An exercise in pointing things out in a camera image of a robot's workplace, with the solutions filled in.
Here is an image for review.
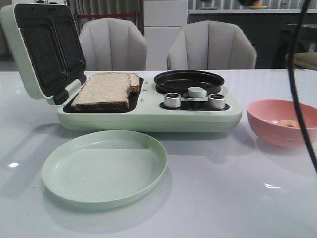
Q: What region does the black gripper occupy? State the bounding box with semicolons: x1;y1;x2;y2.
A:
238;0;258;6

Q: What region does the orange shrimp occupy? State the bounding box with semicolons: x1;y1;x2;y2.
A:
277;119;300;128

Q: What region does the bread slice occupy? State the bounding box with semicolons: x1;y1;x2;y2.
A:
71;72;131;110
128;73;140;93

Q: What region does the mint green hinged lid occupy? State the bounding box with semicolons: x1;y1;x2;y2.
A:
0;3;87;105

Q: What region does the mint green breakfast maker base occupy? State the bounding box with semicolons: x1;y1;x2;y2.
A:
57;76;242;132

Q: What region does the fruit plate on counter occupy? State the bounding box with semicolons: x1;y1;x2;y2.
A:
247;2;268;10

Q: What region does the right beige upholstered chair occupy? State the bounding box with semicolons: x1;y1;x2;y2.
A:
166;20;257;70

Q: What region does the beige upholstered chair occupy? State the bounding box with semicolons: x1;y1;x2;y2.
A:
166;20;257;70
79;18;147;71

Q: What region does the white cabinet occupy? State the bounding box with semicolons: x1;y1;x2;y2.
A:
143;0;188;70

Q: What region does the beige cushion seat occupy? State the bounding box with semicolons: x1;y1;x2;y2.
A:
293;52;317;70

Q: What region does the black round frying pan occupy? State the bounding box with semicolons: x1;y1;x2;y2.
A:
154;70;224;96

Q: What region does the right silver control knob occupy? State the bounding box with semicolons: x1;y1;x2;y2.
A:
208;94;226;110

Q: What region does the silver control knob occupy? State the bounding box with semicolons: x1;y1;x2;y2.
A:
208;94;226;110
163;92;181;109

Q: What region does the left silver control knob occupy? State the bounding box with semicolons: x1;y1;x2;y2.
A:
163;92;181;109

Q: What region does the pink bowl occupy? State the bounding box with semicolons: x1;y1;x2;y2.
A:
247;99;305;148

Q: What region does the red barrier belt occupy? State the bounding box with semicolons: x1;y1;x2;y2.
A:
77;12;138;19

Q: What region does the left beige upholstered chair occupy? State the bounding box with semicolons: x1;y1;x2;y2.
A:
79;18;147;71

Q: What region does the mint green round plate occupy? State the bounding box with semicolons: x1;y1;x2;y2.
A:
42;130;167;210

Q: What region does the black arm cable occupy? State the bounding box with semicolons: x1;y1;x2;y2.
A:
288;0;317;174

